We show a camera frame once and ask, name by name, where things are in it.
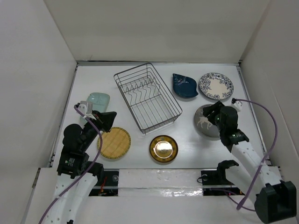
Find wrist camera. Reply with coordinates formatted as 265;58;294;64
77;101;93;117
230;98;242;112

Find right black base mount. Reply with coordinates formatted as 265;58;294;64
197;170;244;196

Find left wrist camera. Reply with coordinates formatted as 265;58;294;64
77;101;93;117

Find grey deer plate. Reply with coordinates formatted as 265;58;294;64
194;104;220;139

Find gold and black plate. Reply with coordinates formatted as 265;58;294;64
149;135;178;163

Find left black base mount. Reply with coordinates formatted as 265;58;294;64
89;169;119;196

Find round bamboo woven plate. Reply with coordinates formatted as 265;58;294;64
97;127;131;160

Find grey wire dish rack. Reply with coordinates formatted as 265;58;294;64
114;63;183;134

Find dark blue leaf dish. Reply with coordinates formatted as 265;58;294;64
172;73;199;98

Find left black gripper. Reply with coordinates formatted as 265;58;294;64
80;109;116;150

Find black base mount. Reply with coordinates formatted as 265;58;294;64
197;170;244;196
89;169;119;196

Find light green rectangular plate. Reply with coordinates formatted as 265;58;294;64
86;92;110;113

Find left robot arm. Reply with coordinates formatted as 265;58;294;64
39;111;117;224

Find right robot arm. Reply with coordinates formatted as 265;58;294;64
203;98;297;224

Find blue floral round plate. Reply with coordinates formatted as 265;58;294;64
199;72;234;100

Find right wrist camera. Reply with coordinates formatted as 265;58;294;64
230;98;242;112

